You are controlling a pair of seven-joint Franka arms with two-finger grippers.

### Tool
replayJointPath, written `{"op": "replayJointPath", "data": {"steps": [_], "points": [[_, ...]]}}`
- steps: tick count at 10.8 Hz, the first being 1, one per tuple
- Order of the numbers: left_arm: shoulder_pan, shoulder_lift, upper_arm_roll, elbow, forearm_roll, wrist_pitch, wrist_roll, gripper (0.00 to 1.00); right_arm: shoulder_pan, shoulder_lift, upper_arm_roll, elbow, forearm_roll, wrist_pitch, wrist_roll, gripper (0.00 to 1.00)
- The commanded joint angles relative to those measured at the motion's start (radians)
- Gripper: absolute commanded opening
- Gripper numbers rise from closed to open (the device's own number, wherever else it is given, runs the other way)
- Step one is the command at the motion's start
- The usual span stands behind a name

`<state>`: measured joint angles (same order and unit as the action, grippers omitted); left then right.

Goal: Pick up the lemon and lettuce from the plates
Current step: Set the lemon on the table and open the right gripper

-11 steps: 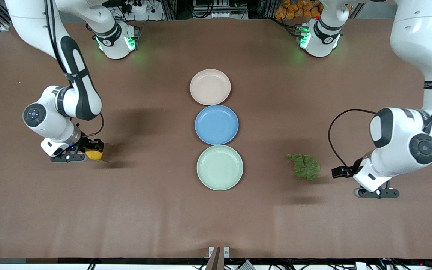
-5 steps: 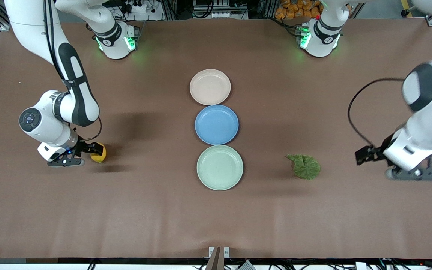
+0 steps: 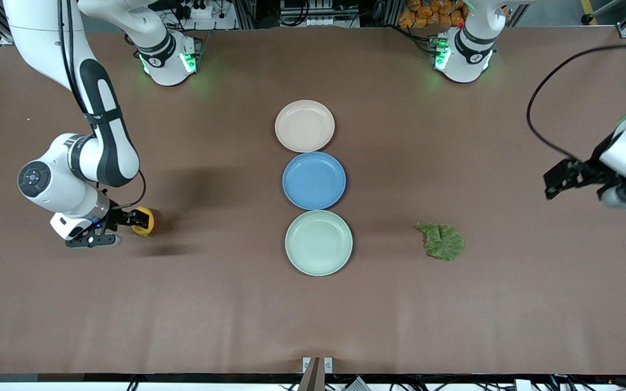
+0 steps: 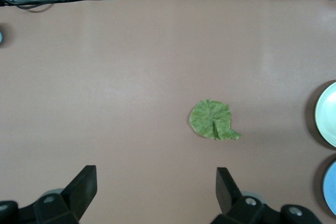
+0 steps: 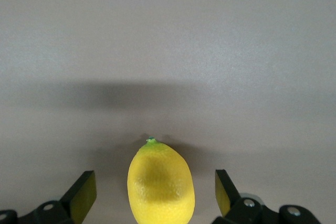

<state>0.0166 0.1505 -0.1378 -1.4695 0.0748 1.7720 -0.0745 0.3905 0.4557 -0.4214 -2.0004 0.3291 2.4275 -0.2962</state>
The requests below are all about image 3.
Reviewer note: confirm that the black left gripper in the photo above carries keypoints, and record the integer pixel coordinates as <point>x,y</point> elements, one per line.
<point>588,169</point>

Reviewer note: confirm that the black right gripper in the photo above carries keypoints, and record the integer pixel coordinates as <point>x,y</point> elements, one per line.
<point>118,216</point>

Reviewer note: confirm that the yellow lemon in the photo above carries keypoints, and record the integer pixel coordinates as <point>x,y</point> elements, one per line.
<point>142,231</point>

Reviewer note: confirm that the green lettuce leaf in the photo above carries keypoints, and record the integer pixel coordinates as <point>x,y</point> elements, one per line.
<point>443,243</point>

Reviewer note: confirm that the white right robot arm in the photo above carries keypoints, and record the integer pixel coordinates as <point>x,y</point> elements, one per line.
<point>47,32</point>

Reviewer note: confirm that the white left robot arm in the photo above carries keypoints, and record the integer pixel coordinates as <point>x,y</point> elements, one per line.
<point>465,60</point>

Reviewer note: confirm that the blue round plate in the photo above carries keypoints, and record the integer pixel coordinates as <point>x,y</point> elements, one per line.
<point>314,181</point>

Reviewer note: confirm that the pale green round plate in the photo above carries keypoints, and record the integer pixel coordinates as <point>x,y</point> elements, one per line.
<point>318,243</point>

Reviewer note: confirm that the beige round plate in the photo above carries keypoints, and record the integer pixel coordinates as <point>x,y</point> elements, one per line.
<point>305,126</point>

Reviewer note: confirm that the bag of orange fruits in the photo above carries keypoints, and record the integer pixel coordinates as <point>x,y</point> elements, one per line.
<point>432,13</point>

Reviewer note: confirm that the white power strip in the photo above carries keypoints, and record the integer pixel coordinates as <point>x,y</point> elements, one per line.
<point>201,11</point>

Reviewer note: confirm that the black equipment rack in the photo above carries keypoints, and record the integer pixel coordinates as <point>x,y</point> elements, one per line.
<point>318,13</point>

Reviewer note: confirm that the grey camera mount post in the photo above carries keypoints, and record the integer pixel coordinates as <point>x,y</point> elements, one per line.
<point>313,374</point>

